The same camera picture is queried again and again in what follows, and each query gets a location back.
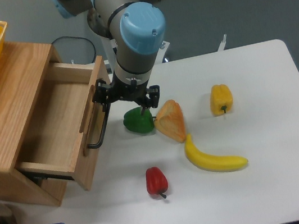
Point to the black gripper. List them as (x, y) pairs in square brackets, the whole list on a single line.
[(105, 93)]

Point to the wooden top drawer black handle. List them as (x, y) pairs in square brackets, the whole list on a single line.
[(64, 121)]

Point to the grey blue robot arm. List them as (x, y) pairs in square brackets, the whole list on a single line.
[(138, 27)]

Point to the wooden drawer cabinet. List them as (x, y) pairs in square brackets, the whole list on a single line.
[(23, 67)]

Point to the green bell pepper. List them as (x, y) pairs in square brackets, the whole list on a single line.
[(137, 121)]

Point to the orange bread wedge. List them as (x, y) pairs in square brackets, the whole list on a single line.
[(170, 121)]

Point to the yellow bell pepper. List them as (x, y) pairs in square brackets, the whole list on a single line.
[(221, 100)]

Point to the red bell pepper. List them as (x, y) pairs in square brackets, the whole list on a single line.
[(156, 182)]

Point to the yellow banana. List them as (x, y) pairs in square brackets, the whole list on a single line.
[(211, 162)]

